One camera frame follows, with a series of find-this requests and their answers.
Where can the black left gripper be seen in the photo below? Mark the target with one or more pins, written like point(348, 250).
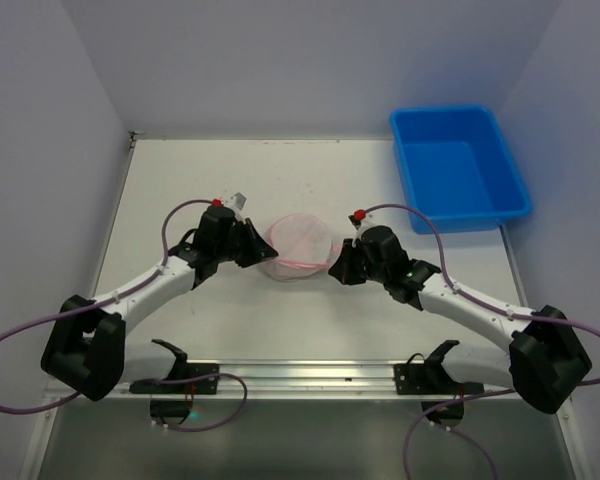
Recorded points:
point(245, 242)

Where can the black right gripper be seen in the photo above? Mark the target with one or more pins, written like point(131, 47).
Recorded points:
point(356, 261)

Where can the white pink mesh laundry bag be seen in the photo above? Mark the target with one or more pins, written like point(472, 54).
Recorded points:
point(305, 246)

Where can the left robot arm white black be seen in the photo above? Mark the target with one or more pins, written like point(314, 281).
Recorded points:
point(87, 349)

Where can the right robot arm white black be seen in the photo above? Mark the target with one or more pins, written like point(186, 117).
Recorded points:
point(535, 353)

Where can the blue plastic bin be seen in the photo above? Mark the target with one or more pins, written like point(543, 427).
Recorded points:
point(456, 168)

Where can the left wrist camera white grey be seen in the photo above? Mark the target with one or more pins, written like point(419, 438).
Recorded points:
point(235, 202)

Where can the wrist camera white grey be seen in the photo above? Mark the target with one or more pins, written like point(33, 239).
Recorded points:
point(235, 202)
point(362, 223)

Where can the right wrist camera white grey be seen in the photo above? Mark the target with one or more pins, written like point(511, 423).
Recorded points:
point(362, 223)

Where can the aluminium mounting rail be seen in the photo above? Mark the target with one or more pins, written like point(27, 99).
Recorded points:
point(319, 379)

